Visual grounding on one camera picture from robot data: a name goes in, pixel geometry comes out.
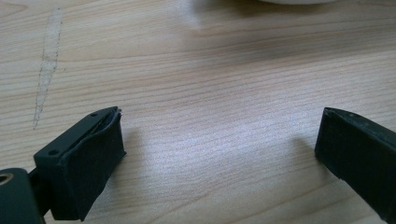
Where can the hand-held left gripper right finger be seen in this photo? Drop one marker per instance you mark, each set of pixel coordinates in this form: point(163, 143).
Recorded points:
point(358, 149)

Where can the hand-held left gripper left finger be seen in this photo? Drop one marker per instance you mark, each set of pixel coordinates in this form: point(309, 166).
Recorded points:
point(84, 168)

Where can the panda plush toy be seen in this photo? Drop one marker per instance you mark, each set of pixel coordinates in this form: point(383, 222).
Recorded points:
point(295, 1)

